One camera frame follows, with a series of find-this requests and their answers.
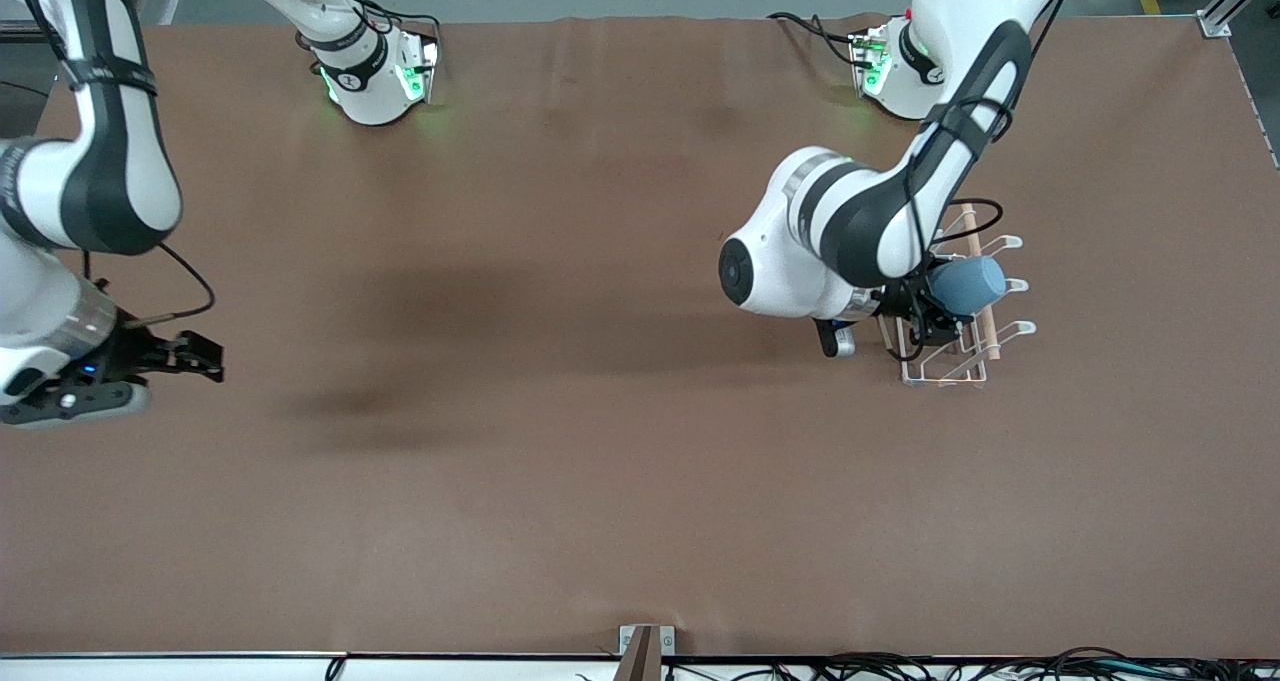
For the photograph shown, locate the blue plastic cup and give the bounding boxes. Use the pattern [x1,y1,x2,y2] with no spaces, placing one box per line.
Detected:
[928,254,1007,318]

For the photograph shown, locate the silver base connector plate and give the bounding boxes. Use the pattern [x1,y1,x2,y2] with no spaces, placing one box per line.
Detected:
[393,29,441,104]
[848,26,893,98]

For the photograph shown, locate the brown table cover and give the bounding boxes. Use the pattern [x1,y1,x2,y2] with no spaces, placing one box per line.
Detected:
[0,13,1280,659]

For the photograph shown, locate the brown wooden bar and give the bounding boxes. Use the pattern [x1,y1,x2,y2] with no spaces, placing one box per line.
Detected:
[613,628,663,681]

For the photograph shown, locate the white wire cup rack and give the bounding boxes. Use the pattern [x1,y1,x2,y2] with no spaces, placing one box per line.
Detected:
[880,203,1037,389]

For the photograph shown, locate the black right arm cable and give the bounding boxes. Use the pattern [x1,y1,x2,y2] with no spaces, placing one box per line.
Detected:
[82,241,217,328]

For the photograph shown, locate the black base power cable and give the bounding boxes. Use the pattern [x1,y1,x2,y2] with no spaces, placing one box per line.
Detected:
[768,11,863,67]

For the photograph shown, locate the black cable bundle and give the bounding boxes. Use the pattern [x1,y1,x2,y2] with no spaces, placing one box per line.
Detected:
[660,647,1280,681]

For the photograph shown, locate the grey metal bracket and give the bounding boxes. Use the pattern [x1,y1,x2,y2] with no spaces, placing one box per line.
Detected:
[619,625,676,658]

